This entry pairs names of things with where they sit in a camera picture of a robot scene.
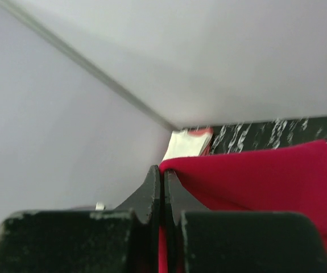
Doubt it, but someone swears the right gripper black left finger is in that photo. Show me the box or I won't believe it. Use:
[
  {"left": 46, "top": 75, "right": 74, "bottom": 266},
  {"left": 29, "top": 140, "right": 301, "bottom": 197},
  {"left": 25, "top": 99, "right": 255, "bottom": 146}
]
[{"left": 115, "top": 165, "right": 160, "bottom": 224}]

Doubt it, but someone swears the crimson red t-shirt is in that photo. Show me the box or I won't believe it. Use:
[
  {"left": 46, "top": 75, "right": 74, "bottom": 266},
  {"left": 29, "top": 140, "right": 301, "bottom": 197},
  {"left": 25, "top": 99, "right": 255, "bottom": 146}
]
[{"left": 157, "top": 139, "right": 327, "bottom": 273}]

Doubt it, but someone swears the folded white t-shirt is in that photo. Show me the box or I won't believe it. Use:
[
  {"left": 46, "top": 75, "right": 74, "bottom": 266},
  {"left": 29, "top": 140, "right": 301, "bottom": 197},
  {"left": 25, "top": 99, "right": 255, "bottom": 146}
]
[{"left": 162, "top": 130, "right": 205, "bottom": 161}]

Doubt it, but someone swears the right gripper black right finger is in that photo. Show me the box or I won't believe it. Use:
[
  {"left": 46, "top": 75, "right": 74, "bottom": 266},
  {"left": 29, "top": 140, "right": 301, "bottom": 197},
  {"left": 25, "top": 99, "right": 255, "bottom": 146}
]
[{"left": 164, "top": 169, "right": 209, "bottom": 226}]

